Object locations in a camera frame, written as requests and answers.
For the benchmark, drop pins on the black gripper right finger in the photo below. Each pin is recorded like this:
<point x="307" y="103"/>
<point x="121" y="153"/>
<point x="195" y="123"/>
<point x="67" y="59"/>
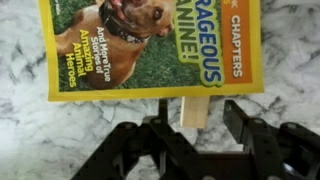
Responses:
<point x="257" y="140"/>

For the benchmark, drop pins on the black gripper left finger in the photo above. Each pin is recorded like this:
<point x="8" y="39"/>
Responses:
<point x="171" y="141"/>

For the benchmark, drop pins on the light wooden block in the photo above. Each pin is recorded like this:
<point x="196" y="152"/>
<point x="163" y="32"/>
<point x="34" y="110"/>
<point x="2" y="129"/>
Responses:
<point x="194" y="111"/>

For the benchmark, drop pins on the yellow dog picture book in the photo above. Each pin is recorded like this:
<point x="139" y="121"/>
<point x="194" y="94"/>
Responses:
<point x="124" y="49"/>

